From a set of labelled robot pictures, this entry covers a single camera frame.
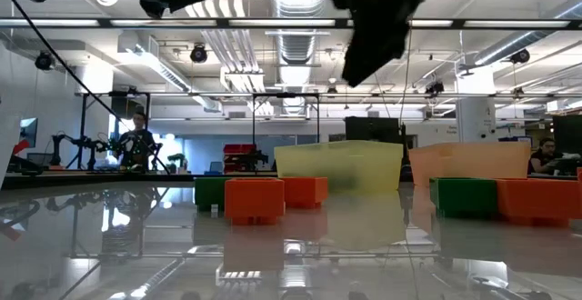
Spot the green rectangular toy brick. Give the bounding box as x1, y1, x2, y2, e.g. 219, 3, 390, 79
194, 176, 227, 213
428, 176, 500, 219

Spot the red-orange rectangular toy brick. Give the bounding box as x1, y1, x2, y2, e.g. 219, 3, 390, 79
224, 177, 286, 227
495, 177, 582, 227

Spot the black monitor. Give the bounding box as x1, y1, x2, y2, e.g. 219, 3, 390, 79
344, 116, 401, 145

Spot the black beam with light strips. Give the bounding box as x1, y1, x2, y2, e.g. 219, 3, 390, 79
0, 16, 582, 30

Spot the black table clamp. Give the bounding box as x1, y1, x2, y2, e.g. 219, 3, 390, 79
398, 124, 413, 183

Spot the white building column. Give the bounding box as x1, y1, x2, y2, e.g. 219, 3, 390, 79
456, 63, 497, 145

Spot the yellow translucent plastic bin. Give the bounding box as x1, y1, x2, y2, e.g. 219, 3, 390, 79
274, 139, 405, 192

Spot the orange translucent plastic bin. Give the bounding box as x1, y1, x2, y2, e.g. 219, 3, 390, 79
407, 141, 532, 187

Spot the small square red-orange toy brick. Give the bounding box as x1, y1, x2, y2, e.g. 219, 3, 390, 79
280, 176, 329, 209

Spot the person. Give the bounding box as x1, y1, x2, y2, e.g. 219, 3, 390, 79
527, 136, 582, 176
115, 111, 158, 173

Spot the red parts bin rack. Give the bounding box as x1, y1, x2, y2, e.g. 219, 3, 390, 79
222, 144, 258, 174

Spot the blue lit screen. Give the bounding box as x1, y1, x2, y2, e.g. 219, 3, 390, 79
20, 117, 39, 149

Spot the dark monitor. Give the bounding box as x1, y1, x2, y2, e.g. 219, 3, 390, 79
552, 115, 582, 155

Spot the thin hanging cable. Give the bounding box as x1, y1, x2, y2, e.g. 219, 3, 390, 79
398, 31, 413, 126

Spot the silver ceiling duct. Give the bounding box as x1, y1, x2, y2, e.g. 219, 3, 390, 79
267, 0, 332, 115

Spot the black gantry frame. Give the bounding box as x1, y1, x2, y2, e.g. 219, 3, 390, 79
252, 92, 321, 174
75, 90, 152, 172

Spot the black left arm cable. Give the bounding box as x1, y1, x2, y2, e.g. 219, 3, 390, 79
1, 0, 170, 175

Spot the black table frame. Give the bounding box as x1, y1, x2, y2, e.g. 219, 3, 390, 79
0, 170, 582, 191

